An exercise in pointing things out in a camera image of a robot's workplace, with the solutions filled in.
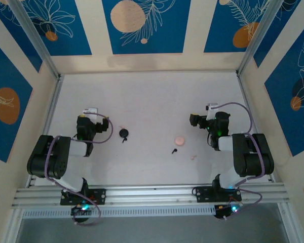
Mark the black earbud charging case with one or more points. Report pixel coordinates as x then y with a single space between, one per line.
123 133

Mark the pink earbud charging case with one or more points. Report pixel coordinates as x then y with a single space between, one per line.
179 141

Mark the small black screw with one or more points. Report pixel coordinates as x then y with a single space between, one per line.
174 151

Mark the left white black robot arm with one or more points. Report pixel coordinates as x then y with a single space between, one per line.
76 148

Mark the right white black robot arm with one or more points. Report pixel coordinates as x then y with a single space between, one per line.
225 144

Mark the black controller board with LED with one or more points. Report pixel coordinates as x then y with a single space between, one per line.
78 210
221 211

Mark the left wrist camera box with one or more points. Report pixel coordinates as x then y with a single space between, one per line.
90 111

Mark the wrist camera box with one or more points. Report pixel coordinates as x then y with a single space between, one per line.
90 111
212 107

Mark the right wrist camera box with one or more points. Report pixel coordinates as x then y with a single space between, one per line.
212 107

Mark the aluminium side rail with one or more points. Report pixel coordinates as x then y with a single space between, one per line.
53 101
245 101

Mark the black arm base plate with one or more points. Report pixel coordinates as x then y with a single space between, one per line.
98 196
202 195

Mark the aluminium mounting rail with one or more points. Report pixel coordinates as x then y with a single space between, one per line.
154 196

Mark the aluminium frame post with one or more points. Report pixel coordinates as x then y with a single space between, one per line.
259 33
33 33

